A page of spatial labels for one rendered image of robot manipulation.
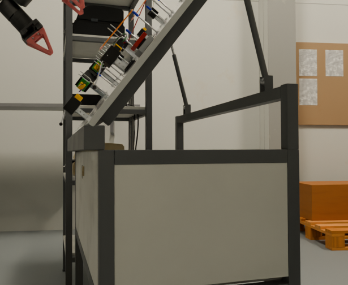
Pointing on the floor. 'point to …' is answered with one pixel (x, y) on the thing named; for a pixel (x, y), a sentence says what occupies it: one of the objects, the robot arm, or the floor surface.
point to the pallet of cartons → (333, 212)
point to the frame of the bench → (134, 155)
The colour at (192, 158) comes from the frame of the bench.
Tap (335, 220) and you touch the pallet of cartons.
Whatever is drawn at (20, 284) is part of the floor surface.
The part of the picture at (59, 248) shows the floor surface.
